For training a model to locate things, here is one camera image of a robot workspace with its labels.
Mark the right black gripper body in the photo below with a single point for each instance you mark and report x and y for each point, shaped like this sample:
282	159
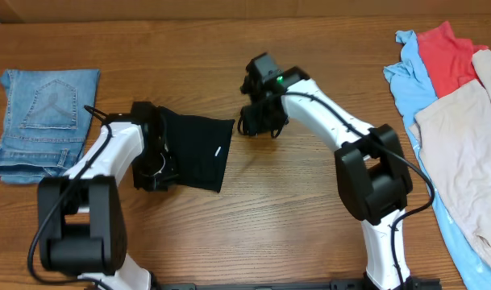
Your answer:
264	120

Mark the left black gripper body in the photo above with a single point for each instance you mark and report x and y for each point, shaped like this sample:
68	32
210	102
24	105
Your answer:
152	170

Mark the black t-shirt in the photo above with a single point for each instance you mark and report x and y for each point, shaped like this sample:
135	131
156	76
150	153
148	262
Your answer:
200	146

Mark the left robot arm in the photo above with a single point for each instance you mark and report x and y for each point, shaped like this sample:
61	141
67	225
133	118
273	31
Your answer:
82	232

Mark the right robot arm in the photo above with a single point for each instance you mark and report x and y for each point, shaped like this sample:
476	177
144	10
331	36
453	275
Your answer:
372	177

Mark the folded blue denim jeans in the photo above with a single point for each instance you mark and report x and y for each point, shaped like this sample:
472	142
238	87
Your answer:
45	125

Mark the light blue garment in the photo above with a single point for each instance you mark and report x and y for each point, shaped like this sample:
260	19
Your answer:
412	91

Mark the red garment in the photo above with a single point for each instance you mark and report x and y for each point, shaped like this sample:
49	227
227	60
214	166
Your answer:
448	59

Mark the beige garment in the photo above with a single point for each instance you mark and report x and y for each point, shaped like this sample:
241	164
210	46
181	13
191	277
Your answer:
454	133

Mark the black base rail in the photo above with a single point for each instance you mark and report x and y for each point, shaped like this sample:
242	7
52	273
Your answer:
347	284

